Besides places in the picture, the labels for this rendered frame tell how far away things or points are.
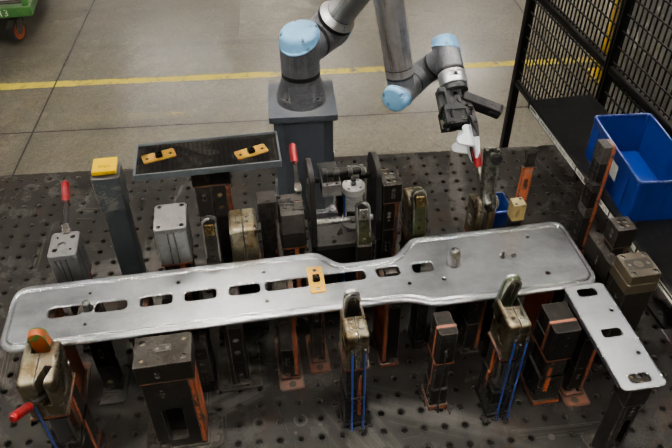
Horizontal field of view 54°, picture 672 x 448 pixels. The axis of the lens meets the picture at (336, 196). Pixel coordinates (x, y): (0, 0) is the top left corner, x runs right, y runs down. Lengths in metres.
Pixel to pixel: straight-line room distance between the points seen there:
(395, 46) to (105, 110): 2.80
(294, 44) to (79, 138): 2.38
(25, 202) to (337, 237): 1.20
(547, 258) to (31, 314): 1.23
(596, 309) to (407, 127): 2.47
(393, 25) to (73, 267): 0.99
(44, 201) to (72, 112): 1.92
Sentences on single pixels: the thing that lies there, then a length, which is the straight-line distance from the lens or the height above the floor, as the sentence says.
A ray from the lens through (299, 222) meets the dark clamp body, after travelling 1.68.
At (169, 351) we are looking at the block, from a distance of 1.48.
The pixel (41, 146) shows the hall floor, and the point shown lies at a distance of 4.12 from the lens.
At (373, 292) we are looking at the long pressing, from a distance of 1.58.
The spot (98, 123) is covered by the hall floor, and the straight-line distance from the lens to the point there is 4.21.
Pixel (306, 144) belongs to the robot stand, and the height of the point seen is 0.99.
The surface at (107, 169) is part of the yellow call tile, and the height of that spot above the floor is 1.16.
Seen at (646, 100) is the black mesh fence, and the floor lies 1.16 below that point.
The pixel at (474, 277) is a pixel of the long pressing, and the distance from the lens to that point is 1.64.
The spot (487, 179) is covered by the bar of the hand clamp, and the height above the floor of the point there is 1.13.
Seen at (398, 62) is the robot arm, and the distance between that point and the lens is 1.79.
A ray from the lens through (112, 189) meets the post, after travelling 1.79.
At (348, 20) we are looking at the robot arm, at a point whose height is 1.33.
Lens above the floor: 2.17
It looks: 39 degrees down
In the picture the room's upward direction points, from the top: straight up
